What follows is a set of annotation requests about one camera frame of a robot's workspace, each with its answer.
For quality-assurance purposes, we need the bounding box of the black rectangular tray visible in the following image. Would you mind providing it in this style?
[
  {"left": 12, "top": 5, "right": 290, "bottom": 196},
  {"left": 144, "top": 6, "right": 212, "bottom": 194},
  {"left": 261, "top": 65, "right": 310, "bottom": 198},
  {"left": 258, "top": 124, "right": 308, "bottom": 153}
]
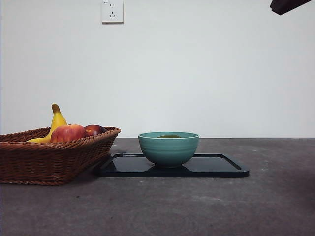
[{"left": 93, "top": 153, "right": 250, "bottom": 178}]

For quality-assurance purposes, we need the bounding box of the yellow banana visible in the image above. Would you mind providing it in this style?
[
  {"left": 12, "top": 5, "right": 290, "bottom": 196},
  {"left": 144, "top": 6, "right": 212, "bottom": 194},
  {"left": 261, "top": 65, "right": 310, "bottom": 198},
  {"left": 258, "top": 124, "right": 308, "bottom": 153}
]
[{"left": 27, "top": 103, "right": 68, "bottom": 144}]

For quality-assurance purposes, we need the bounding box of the red yellow apple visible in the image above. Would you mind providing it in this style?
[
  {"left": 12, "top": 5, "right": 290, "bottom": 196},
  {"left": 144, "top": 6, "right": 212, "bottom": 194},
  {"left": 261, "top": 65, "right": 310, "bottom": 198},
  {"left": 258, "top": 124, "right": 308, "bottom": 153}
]
[{"left": 50, "top": 124, "right": 87, "bottom": 143}]

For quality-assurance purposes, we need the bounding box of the dark red round fruit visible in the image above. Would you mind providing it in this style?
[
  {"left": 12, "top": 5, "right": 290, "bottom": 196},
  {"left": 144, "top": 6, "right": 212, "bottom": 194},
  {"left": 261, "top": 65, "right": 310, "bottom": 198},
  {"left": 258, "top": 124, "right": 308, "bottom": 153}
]
[{"left": 83, "top": 124, "right": 106, "bottom": 137}]

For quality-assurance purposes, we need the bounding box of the teal ceramic bowl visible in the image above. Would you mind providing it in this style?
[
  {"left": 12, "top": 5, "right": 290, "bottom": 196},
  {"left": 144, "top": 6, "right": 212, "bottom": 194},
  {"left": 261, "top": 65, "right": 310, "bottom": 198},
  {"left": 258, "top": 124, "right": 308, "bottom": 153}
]
[{"left": 137, "top": 131, "right": 200, "bottom": 169}]

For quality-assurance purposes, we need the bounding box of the brown wicker basket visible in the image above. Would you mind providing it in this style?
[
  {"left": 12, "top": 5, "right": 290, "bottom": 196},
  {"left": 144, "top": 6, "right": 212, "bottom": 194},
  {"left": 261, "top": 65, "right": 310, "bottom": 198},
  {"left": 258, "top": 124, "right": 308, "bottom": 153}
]
[{"left": 0, "top": 126, "right": 122, "bottom": 185}]

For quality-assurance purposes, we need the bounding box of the white wall power socket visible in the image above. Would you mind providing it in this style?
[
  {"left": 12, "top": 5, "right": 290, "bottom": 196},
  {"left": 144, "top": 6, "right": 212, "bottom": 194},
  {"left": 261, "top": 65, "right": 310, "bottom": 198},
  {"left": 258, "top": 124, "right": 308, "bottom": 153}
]
[{"left": 102, "top": 0, "right": 124, "bottom": 25}]

